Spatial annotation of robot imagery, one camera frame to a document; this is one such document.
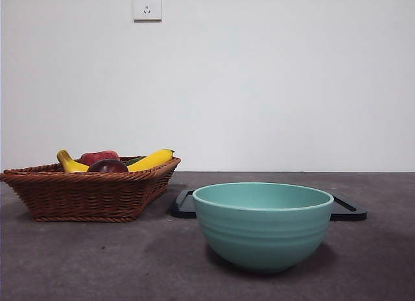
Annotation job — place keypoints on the yellow banana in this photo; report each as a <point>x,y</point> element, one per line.
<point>149,160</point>

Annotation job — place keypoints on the green vegetable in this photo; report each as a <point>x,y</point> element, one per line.
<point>133,161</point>

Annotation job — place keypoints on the dark purple plum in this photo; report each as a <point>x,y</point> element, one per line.
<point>108,166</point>

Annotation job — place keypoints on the brown wicker basket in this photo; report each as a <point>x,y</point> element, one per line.
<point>81,194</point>

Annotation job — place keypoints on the teal ribbed bowl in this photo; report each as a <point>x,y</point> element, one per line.
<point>262,236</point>

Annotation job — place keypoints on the red apple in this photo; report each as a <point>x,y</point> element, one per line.
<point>98,155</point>

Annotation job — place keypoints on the white wall socket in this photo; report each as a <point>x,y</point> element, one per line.
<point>148,6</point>

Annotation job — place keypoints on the dark green rectangular tray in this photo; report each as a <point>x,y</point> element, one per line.
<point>185,207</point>

